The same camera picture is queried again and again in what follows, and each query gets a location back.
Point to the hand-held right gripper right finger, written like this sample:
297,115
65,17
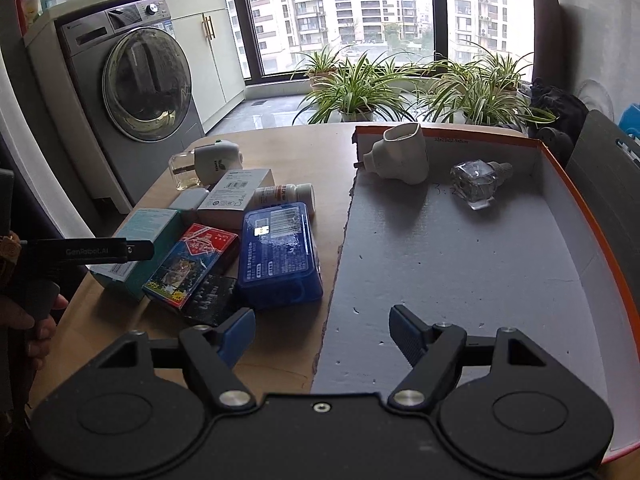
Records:
402,330

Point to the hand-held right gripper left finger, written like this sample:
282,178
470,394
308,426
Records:
239,330

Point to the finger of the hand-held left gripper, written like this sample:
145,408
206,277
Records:
140,250

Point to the teal cardboard box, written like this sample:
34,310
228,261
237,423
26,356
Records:
150,222

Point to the grey plug adapter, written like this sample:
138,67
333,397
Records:
190,205

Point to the blue plastic box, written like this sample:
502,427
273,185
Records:
280,260

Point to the orange-edged cardboard box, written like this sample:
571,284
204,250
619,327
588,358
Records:
450,260

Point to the grey cardboard box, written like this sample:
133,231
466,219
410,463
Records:
235,192

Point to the person's left hand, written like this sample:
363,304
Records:
15,315

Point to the small black box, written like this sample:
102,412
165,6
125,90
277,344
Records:
210,300

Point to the red playing card box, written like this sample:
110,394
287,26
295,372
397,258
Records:
190,260

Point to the white repellent heater with bottle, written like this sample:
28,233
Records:
217,157

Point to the white pill bottle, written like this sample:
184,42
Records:
285,193

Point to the silver washing machine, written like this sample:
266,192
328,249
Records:
145,90

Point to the clear liquid refill bottle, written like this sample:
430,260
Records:
475,182

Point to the white plug-in repellent heater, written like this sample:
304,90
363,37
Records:
400,160

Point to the white cabinet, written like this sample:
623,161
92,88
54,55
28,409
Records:
215,60

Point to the black dumbbell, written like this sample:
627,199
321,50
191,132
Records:
555,145

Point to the potted spider plant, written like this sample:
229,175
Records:
355,90
475,97
320,67
500,67

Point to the red bottle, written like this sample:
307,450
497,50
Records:
20,12

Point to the black chair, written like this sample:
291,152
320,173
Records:
600,160

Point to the black bag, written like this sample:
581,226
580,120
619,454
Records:
555,102

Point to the white fan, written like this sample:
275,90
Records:
597,92

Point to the blue plastic stool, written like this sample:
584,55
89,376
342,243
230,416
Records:
631,120

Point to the dark leaning board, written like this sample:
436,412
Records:
545,35

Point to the apartment buildings outside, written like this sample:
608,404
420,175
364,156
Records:
370,0

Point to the dark window frame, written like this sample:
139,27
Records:
437,20

